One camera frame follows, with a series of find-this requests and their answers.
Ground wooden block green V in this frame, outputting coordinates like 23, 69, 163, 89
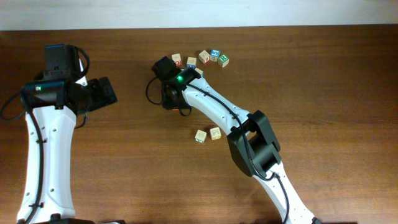
195, 130, 206, 143

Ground wooden block yellow side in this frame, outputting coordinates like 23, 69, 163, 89
210, 127, 221, 140

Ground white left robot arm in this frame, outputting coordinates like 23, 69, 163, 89
17, 44, 118, 223

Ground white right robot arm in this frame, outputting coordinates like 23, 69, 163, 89
151, 57, 320, 224

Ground plain wooden block blue side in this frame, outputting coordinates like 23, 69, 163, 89
195, 68, 204, 78

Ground wooden block red G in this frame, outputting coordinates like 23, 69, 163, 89
172, 54, 182, 67

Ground wooden block blue letters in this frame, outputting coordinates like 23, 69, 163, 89
187, 57, 197, 69

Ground wooden block red print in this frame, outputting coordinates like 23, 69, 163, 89
198, 50, 210, 64

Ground wooden block blue S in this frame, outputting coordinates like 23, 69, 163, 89
210, 49, 220, 62

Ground wooden block green R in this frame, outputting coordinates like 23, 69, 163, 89
218, 54, 229, 67

